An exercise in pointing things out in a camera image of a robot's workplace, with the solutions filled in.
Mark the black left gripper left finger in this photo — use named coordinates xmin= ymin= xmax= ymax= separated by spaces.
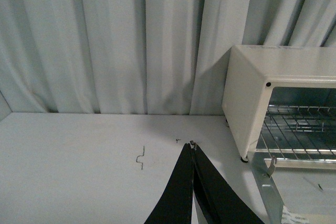
xmin=145 ymin=144 xmax=194 ymax=223

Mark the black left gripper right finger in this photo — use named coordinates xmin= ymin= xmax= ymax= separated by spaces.
xmin=191 ymin=141 xmax=263 ymax=223

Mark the oven glass door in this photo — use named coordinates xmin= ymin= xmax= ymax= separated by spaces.
xmin=248 ymin=153 xmax=335 ymax=223

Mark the white Toshiba toaster oven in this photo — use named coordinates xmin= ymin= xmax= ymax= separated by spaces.
xmin=222 ymin=45 xmax=335 ymax=158

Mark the pale green curtain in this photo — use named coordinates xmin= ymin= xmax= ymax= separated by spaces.
xmin=1 ymin=0 xmax=335 ymax=118

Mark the metal oven wire rack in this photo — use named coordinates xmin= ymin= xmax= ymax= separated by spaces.
xmin=256 ymin=105 xmax=335 ymax=162

